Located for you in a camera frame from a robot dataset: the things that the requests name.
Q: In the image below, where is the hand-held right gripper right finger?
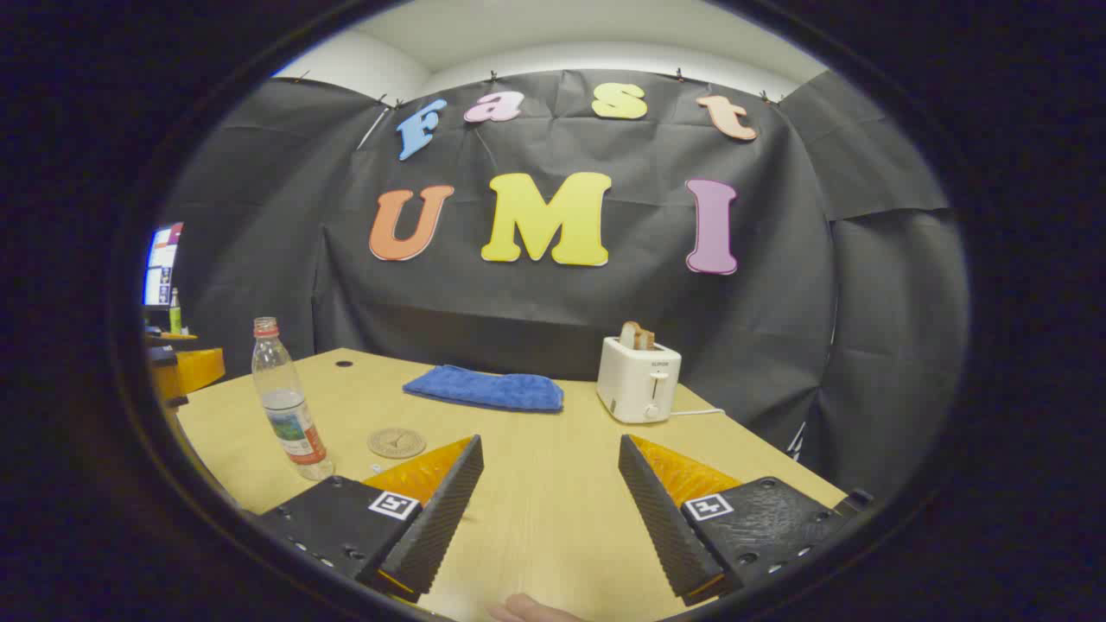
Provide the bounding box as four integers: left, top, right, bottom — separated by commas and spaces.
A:
617, 434, 874, 606

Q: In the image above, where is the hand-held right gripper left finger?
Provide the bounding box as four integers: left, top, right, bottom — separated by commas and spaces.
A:
257, 434, 485, 604

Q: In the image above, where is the round wooden coaster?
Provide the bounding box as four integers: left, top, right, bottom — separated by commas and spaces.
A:
367, 428, 427, 460

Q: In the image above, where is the clear plastic water bottle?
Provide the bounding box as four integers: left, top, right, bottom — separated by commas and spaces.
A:
251, 317, 335, 481

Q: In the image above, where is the computer monitor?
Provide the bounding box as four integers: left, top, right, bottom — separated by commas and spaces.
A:
143, 222, 184, 308

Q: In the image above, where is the blue folded towel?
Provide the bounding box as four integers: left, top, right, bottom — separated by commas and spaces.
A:
403, 365, 565, 413

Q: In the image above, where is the white toaster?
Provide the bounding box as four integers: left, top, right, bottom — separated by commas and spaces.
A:
596, 337, 682, 424

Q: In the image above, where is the black backdrop cloth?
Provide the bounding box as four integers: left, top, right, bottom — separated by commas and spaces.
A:
160, 69, 969, 511

